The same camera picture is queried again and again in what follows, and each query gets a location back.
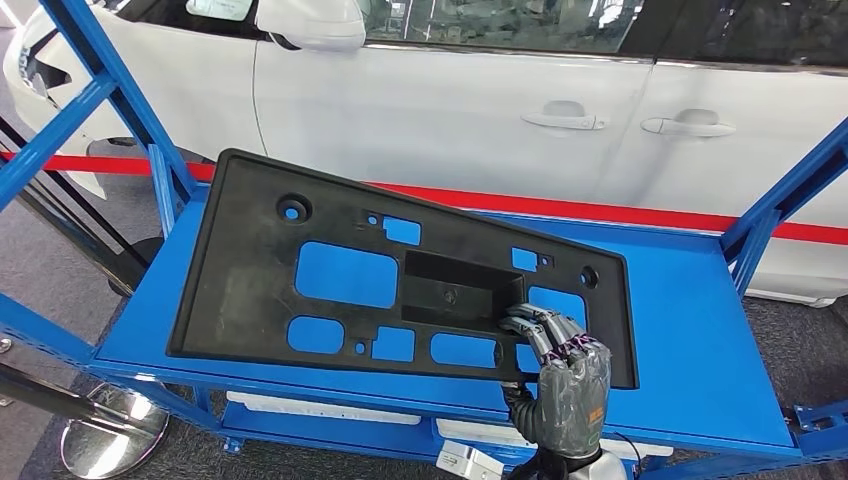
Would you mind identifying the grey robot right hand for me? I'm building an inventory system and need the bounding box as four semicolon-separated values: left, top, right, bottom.
498;303;612;460

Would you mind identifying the black plastic licence plate panel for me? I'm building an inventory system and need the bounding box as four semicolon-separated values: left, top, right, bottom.
166;148;641;391

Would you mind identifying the long white plastic part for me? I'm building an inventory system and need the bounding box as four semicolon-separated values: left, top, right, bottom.
435;417;675;460
226;389;423;427

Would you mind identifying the blue metal shelf rack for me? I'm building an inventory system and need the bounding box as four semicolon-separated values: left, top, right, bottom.
0;0;848;480

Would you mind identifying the red barrier belt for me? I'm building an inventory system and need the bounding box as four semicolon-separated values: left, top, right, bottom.
0;150;848;248

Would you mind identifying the white car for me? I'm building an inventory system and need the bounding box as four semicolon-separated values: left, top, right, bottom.
1;0;848;311

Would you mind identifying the white car side mirror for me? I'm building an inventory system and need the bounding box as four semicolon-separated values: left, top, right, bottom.
256;0;367;54

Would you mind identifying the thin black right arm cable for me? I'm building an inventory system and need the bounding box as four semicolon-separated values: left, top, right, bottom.
612;431;644;480

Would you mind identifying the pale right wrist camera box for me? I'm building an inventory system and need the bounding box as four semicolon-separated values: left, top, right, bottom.
435;440;505;480

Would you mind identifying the white car door handle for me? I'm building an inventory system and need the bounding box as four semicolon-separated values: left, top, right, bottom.
521;101;608;132
640;109;737;139

